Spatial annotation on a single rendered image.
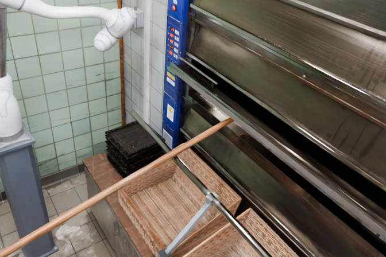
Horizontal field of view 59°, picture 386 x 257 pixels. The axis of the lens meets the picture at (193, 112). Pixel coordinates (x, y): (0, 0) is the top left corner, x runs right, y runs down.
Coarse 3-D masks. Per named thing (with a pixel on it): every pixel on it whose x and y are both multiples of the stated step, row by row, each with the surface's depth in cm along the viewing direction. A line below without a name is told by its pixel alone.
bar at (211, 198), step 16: (144, 128) 177; (160, 144) 167; (176, 160) 158; (192, 176) 150; (208, 192) 143; (208, 208) 143; (224, 208) 136; (192, 224) 142; (240, 224) 131; (176, 240) 143; (256, 240) 125; (160, 256) 142
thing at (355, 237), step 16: (192, 96) 204; (208, 112) 193; (224, 128) 184; (240, 128) 181; (240, 144) 176; (256, 144) 171; (272, 160) 162; (288, 176) 154; (304, 192) 148; (320, 192) 148; (320, 208) 143; (336, 208) 141; (336, 224) 138; (352, 224) 135; (368, 240) 129; (384, 256) 124
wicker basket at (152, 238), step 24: (168, 168) 222; (192, 168) 214; (120, 192) 202; (144, 192) 216; (168, 192) 218; (192, 192) 215; (216, 192) 198; (144, 216) 201; (168, 216) 202; (192, 216) 204; (216, 216) 178; (168, 240) 189; (192, 240) 176
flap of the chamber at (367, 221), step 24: (192, 72) 182; (240, 96) 168; (240, 120) 148; (264, 120) 151; (288, 144) 138; (312, 144) 142; (336, 168) 129; (360, 192) 119; (384, 192) 122; (360, 216) 110; (384, 216) 110
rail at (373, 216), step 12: (180, 72) 177; (216, 96) 158; (228, 108) 152; (264, 132) 138; (276, 144) 133; (312, 168) 122; (324, 180) 119; (336, 192) 116; (360, 204) 110; (372, 216) 107; (384, 228) 104
